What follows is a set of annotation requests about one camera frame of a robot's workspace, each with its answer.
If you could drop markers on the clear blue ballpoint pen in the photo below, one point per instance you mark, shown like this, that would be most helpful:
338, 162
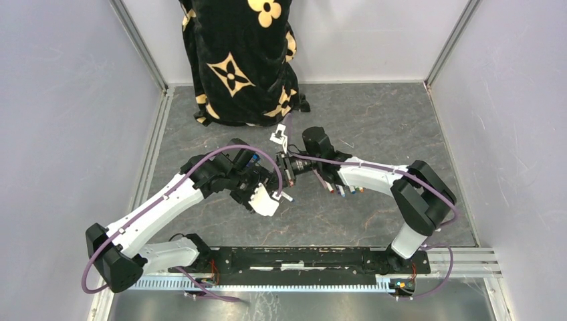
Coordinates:
287, 197

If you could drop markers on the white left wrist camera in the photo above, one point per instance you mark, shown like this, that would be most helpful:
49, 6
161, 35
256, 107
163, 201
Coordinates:
262, 203

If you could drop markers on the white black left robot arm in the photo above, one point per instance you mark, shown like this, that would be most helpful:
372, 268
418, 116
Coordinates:
119, 254

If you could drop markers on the pink gel pen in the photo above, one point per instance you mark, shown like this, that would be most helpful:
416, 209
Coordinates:
322, 182

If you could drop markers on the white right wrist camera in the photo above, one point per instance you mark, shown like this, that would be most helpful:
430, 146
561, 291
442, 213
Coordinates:
279, 136

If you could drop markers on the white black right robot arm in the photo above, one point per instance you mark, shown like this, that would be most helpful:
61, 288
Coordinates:
422, 197

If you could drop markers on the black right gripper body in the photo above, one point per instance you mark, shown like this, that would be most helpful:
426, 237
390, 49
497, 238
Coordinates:
290, 166

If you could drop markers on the black floral blanket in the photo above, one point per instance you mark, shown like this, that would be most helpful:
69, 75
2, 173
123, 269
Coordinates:
240, 54

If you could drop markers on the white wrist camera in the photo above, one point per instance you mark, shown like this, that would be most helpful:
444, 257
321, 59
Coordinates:
279, 136
262, 203

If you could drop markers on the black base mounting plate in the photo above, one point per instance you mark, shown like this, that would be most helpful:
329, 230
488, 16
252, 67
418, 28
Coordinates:
306, 266

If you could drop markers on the blue capped white marker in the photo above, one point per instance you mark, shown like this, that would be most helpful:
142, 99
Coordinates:
341, 190

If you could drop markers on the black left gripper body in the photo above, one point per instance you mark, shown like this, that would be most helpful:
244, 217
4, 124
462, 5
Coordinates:
245, 181

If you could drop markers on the red capped white marker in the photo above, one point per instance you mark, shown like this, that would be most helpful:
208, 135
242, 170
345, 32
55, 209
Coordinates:
329, 187

